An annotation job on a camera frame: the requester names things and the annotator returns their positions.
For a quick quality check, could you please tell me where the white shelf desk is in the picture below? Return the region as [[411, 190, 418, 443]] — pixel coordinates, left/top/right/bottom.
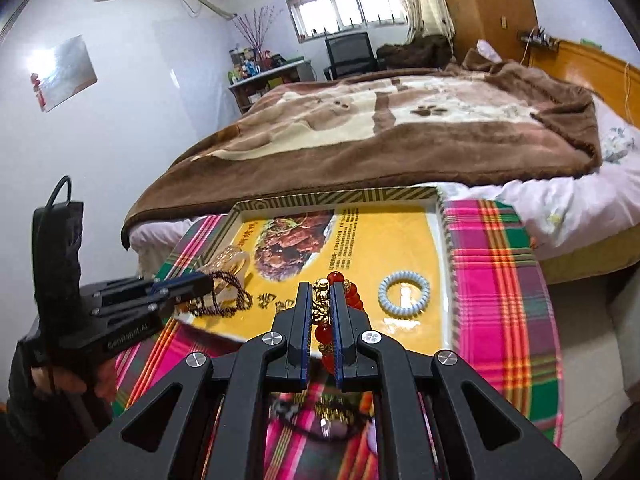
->
[[227, 57, 316, 113]]

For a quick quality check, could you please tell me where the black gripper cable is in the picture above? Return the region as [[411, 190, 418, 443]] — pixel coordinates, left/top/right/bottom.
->
[[44, 175, 73, 211]]

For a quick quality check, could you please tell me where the dark cloth pile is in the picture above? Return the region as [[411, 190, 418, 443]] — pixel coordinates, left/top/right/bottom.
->
[[376, 35, 453, 68]]

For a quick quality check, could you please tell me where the wooden wardrobe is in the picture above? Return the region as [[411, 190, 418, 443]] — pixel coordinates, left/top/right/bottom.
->
[[432, 0, 538, 66]]

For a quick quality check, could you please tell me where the person's left hand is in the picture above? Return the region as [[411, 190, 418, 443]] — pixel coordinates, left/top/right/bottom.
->
[[27, 357, 118, 402]]

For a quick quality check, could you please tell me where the shiny wall poster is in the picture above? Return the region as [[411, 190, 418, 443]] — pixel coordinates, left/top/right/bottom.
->
[[30, 35, 98, 113]]

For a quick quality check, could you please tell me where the dark braided cord bracelet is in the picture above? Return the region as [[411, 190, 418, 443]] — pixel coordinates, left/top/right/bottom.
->
[[175, 270, 253, 318]]

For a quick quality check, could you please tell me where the white bedside cabinet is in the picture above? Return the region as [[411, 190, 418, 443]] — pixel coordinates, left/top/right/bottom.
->
[[605, 280, 640, 441]]

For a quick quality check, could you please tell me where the floral white pillow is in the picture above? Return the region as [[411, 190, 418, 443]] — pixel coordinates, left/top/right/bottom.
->
[[597, 110, 640, 166]]

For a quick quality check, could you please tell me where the wooden headboard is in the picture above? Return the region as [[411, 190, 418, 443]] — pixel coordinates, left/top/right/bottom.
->
[[527, 40, 640, 111]]

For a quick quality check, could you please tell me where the person's left forearm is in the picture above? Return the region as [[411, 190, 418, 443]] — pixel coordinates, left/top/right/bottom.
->
[[0, 385, 113, 480]]

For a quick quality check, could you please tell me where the window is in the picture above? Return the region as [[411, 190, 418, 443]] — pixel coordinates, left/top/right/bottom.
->
[[286, 0, 413, 43]]

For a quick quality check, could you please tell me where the red and gold bead bracelet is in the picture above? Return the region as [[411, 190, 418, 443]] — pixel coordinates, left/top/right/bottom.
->
[[311, 271, 366, 376]]

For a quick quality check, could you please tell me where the vase of pink branches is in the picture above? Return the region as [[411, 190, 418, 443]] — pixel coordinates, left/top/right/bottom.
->
[[235, 5, 278, 68]]

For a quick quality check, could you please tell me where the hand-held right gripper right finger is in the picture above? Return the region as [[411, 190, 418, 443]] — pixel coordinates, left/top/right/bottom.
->
[[332, 285, 583, 480]]

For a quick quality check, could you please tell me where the striped cardboard tray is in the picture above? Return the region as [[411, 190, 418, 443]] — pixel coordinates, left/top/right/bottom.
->
[[172, 186, 463, 361]]

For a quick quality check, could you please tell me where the cluster of bottles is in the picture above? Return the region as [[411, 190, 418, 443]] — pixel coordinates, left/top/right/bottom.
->
[[227, 45, 273, 83]]

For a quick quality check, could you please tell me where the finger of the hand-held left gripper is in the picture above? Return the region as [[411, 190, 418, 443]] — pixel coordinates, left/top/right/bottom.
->
[[92, 272, 216, 302], [90, 287, 177, 319]]

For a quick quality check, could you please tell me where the brown paw print blanket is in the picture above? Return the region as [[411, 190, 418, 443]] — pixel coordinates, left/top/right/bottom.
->
[[121, 47, 603, 251]]

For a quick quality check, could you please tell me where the white bangle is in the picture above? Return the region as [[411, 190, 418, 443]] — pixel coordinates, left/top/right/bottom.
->
[[200, 246, 251, 291]]

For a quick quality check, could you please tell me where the small television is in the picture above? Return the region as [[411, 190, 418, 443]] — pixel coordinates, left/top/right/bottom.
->
[[322, 31, 383, 81]]

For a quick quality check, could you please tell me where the small wall shelf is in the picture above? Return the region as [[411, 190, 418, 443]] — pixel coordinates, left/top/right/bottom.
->
[[519, 27, 561, 51]]

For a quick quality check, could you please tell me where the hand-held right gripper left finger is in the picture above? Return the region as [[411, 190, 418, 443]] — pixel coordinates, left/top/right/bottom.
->
[[57, 281, 313, 480]]

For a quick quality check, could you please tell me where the patterned curtain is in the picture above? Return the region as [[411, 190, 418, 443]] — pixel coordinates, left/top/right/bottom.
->
[[384, 0, 456, 43]]

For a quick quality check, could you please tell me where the bed with white sheet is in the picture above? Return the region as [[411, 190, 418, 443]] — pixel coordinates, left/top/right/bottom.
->
[[127, 40, 640, 286]]

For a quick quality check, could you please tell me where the pale blue spiral hair tie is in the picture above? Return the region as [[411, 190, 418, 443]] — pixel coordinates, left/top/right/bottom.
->
[[377, 270, 432, 317]]

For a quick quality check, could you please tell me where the pink plaid tablecloth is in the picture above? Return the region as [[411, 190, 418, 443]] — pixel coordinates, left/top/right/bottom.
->
[[112, 200, 563, 480]]

